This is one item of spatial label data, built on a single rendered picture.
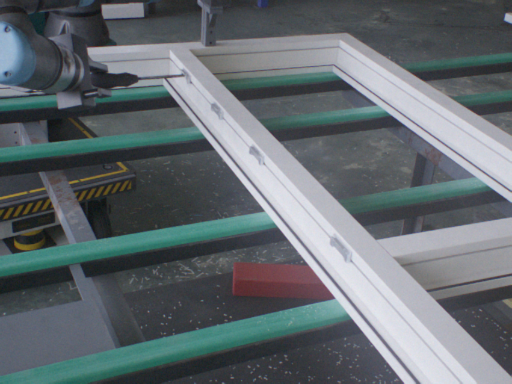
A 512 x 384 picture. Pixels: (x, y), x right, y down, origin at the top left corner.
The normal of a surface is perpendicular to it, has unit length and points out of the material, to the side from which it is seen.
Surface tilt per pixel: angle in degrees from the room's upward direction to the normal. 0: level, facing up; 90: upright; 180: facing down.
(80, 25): 70
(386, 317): 90
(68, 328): 0
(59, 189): 0
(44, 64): 92
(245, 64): 90
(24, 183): 0
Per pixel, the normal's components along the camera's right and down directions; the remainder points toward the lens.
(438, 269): 0.38, 0.47
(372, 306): -0.92, 0.12
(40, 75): 0.77, 0.61
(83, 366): 0.07, -0.88
